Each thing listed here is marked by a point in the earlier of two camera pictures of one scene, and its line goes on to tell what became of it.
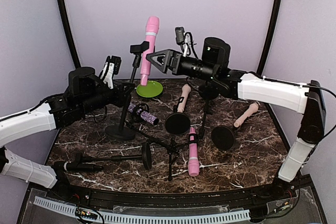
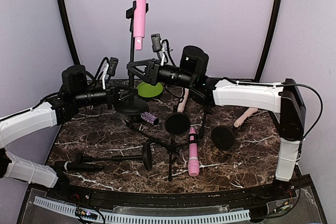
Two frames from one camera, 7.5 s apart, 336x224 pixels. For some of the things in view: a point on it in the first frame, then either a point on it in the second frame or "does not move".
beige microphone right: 252,109 does not move
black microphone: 66,167 does not move
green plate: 153,89 does not move
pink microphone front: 193,166 does not move
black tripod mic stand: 171,147 does not move
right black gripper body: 178,56 -> 153,72
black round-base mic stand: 126,132 -> 133,106
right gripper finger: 158,54 -> 138,63
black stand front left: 146,156 does not move
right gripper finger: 158,60 -> 135,73
